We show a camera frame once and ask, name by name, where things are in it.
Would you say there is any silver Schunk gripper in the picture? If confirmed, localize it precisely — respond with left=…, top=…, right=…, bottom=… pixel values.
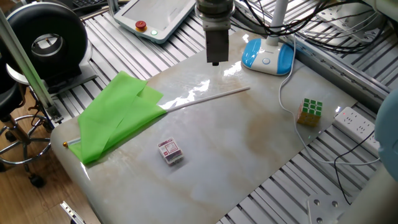
left=204, top=27, right=230, bottom=67

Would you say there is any green flag with white pole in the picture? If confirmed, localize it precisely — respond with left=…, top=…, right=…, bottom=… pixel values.
left=62, top=70, right=251, bottom=166

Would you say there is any blue and white desk lamp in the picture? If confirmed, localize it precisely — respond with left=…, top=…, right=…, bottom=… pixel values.
left=241, top=0, right=295, bottom=77

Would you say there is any white teach pendant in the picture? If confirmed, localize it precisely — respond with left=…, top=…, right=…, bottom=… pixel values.
left=113, top=0, right=197, bottom=44

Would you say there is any marble pattern board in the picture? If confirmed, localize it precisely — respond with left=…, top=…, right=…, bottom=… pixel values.
left=50, top=29, right=358, bottom=224

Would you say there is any clear box of paper clips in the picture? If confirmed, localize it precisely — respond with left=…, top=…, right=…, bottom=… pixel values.
left=157, top=137, right=185, bottom=166

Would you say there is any Rubik's cube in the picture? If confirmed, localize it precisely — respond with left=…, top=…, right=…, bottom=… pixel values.
left=296, top=98, right=323, bottom=128

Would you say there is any black keyboard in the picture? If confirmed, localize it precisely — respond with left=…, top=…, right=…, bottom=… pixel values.
left=72, top=0, right=106, bottom=9

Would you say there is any white power strip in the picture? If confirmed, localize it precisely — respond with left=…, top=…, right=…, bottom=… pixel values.
left=332, top=106, right=382, bottom=155

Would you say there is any black office stool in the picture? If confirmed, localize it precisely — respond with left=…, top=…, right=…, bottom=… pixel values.
left=0, top=55, right=53, bottom=189

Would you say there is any white lamp cable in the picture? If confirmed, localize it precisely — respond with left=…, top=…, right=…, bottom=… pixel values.
left=278, top=34, right=381, bottom=166

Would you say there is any aluminium frame rail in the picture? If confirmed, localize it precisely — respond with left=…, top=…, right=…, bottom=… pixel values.
left=292, top=30, right=398, bottom=113

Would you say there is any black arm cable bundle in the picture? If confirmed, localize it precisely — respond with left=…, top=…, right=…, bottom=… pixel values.
left=231, top=0, right=389, bottom=54

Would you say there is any black round ring device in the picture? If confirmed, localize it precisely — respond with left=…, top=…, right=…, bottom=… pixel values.
left=6, top=1, right=99, bottom=94

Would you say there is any thin black power cable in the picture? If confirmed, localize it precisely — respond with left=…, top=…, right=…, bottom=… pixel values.
left=334, top=130, right=376, bottom=206

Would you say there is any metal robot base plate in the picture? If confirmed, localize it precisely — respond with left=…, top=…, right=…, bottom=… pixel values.
left=307, top=194, right=352, bottom=224

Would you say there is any aluminium frame post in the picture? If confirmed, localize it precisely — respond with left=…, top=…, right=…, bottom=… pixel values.
left=0, top=7, right=65, bottom=124

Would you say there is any metal bracket strip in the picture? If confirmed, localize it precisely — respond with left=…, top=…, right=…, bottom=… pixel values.
left=60, top=200, right=86, bottom=224

